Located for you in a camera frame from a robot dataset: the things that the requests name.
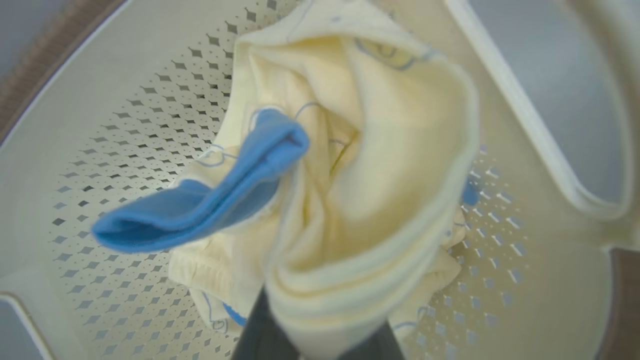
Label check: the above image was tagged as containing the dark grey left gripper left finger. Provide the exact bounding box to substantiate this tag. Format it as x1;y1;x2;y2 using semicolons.
231;287;301;360

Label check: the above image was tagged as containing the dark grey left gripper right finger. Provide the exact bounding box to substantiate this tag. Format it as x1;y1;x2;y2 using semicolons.
342;321;407;360

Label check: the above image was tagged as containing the yellow garment with blue cuffs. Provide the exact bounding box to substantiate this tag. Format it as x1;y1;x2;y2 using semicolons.
91;0;481;360

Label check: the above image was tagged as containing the cream perforated laundry basket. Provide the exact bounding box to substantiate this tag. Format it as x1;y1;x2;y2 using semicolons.
0;0;640;360

